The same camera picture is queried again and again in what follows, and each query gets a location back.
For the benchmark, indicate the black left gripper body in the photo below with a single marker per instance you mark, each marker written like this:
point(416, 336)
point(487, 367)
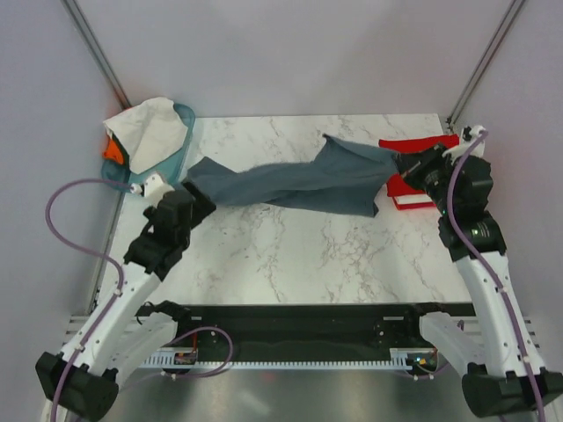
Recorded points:
point(151, 213)

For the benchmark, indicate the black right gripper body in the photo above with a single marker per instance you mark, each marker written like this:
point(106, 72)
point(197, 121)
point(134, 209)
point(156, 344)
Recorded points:
point(437, 192)

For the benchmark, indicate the grey-blue t-shirt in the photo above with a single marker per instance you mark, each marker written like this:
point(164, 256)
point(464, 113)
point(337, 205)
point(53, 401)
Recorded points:
point(344, 178)

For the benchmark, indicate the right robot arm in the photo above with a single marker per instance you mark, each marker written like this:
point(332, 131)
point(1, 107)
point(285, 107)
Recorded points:
point(505, 374)

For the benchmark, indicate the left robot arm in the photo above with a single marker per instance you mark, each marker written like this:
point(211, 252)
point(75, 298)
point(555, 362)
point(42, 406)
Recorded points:
point(80, 378)

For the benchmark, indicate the folded red t-shirt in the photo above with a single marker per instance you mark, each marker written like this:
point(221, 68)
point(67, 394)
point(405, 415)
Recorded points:
point(408, 208)
point(397, 187)

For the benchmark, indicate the folded white t-shirt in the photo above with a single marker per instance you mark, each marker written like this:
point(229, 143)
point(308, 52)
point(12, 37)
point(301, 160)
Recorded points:
point(413, 200)

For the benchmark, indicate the folded red t-shirt bottom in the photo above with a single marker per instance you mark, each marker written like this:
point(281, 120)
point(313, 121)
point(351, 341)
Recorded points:
point(408, 208)

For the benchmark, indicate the teal plastic bin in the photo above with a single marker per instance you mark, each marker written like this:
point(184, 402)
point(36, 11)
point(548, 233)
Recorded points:
point(170, 168)

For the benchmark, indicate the crumpled white t-shirt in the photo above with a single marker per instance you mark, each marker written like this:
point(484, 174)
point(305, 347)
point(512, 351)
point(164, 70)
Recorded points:
point(151, 132)

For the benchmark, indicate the dark green t-shirt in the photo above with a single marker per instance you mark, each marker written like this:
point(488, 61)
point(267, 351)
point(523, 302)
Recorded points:
point(124, 159)

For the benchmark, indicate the orange t-shirt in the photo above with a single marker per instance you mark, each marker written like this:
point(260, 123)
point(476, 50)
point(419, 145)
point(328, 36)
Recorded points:
point(111, 153)

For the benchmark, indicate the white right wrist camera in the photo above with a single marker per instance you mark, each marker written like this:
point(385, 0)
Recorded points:
point(472, 139)

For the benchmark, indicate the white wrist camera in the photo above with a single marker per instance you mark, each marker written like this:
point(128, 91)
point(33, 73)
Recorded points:
point(472, 139)
point(153, 188)

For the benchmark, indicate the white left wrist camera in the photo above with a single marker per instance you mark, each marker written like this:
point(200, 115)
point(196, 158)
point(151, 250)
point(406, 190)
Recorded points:
point(153, 188)

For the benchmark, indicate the white slotted cable duct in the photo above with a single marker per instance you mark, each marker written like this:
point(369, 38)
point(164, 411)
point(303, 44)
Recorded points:
point(386, 359)

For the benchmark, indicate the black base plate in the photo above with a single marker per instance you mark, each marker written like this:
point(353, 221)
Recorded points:
point(354, 328)

